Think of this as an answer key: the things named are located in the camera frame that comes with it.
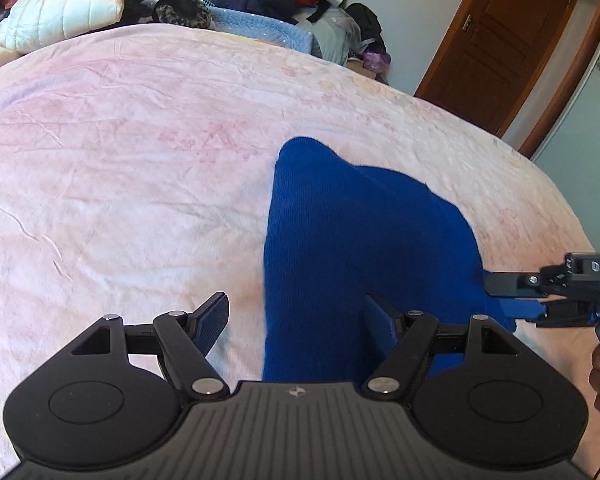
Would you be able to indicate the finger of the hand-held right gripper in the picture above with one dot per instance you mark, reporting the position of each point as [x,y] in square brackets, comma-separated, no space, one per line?
[562,316]
[510,284]

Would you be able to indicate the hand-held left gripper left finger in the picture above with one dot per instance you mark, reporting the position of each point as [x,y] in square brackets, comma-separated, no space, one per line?
[212,319]

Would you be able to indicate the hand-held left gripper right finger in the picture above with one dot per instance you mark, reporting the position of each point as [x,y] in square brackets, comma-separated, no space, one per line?
[380,324]

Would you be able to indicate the blue knit sweater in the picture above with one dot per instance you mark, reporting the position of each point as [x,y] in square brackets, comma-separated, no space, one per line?
[360,240]

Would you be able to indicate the white wardrobe door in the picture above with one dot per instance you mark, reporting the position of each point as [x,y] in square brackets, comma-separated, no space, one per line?
[595,135]

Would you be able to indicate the pink bed blanket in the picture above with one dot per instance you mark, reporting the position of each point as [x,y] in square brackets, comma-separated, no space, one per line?
[130,185]

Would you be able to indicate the brown wooden door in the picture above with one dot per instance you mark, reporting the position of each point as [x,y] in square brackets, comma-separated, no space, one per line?
[500,45]

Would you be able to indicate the cardboard box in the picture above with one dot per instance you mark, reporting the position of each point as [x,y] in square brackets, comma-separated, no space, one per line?
[365,72]

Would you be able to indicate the purple plastic bag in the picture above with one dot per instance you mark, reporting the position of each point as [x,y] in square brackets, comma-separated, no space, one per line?
[377,61]

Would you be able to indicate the light blue fleece blanket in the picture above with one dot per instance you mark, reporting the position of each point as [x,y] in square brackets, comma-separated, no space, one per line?
[265,27]

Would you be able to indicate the translucent plastic bag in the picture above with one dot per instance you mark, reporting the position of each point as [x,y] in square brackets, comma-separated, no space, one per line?
[335,30]

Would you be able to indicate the black bag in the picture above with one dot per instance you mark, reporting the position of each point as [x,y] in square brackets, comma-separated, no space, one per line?
[365,22]

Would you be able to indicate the leopard print fuzzy garment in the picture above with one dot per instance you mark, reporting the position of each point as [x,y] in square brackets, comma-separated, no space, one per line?
[182,10]

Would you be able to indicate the white quilted jacket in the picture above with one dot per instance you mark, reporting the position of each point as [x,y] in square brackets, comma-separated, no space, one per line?
[65,5]

